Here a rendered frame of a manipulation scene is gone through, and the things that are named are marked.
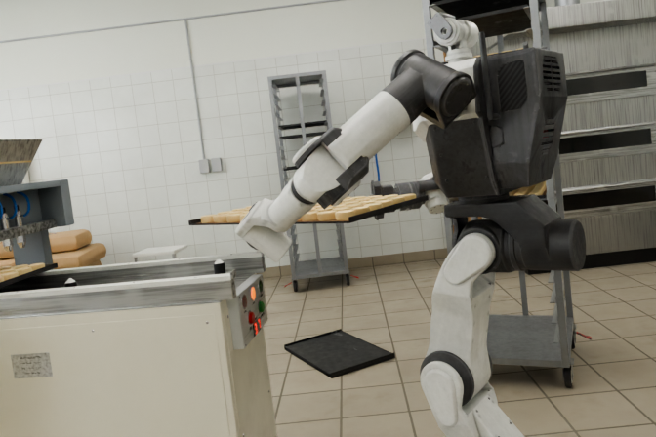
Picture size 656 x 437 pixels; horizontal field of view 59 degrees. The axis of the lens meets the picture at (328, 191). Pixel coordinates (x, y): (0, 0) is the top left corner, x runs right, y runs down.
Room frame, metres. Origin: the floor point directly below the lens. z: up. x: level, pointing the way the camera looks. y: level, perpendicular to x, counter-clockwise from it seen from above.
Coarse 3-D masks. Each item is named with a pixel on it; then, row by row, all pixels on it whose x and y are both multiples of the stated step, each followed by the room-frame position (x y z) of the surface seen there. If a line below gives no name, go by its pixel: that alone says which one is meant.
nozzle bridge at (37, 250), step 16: (0, 192) 1.69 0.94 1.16; (16, 192) 1.88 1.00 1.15; (32, 192) 1.96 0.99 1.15; (48, 192) 1.98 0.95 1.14; (64, 192) 1.99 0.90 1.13; (32, 208) 1.95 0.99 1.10; (48, 208) 1.99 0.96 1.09; (64, 208) 1.98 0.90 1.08; (0, 224) 1.79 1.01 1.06; (32, 224) 1.86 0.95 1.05; (48, 224) 1.94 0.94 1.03; (64, 224) 1.98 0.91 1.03; (0, 240) 1.71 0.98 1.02; (16, 240) 2.02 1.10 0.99; (32, 240) 2.01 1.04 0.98; (48, 240) 2.03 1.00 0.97; (16, 256) 2.02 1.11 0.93; (32, 256) 2.01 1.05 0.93; (48, 256) 2.02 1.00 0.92
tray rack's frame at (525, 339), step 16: (432, 0) 2.71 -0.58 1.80; (544, 0) 2.96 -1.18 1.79; (544, 16) 3.00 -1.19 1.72; (544, 32) 3.00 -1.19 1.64; (560, 176) 3.00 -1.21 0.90; (560, 192) 3.00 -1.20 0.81; (560, 208) 3.00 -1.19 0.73; (496, 320) 3.09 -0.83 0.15; (512, 320) 3.06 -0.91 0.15; (528, 320) 3.03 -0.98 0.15; (544, 320) 3.00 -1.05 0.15; (496, 336) 2.85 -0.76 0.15; (512, 336) 2.83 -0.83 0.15; (528, 336) 2.80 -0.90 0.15; (544, 336) 2.78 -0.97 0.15; (496, 352) 2.64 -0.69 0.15; (512, 352) 2.61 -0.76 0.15; (528, 352) 2.59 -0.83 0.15; (544, 352) 2.57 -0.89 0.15; (560, 352) 2.55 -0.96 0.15
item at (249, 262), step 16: (208, 256) 1.74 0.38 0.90; (224, 256) 1.71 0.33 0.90; (240, 256) 1.70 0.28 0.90; (256, 256) 1.69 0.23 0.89; (48, 272) 1.79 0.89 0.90; (64, 272) 1.79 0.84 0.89; (80, 272) 1.78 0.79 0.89; (96, 272) 1.77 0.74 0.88; (112, 272) 1.76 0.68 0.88; (128, 272) 1.75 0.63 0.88; (144, 272) 1.75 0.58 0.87; (160, 272) 1.74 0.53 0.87; (176, 272) 1.73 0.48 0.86; (192, 272) 1.72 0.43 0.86; (208, 272) 1.71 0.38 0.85; (240, 272) 1.70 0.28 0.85; (256, 272) 1.69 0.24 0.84; (0, 288) 1.82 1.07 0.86; (16, 288) 1.81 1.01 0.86; (32, 288) 1.81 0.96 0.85; (48, 288) 1.80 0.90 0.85
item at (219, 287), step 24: (72, 288) 1.47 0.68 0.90; (96, 288) 1.46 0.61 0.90; (120, 288) 1.45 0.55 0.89; (144, 288) 1.44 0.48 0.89; (168, 288) 1.43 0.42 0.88; (192, 288) 1.42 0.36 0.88; (216, 288) 1.41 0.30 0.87; (0, 312) 1.50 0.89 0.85; (24, 312) 1.49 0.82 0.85; (48, 312) 1.48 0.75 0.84
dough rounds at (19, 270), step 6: (24, 264) 1.85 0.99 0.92; (30, 264) 1.84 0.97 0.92; (36, 264) 1.82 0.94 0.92; (42, 264) 1.82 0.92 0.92; (0, 270) 1.82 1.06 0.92; (6, 270) 1.77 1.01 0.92; (12, 270) 1.77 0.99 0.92; (18, 270) 1.74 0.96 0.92; (24, 270) 1.75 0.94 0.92; (30, 270) 1.76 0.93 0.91; (0, 276) 1.68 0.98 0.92; (6, 276) 1.68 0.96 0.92; (12, 276) 1.69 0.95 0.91
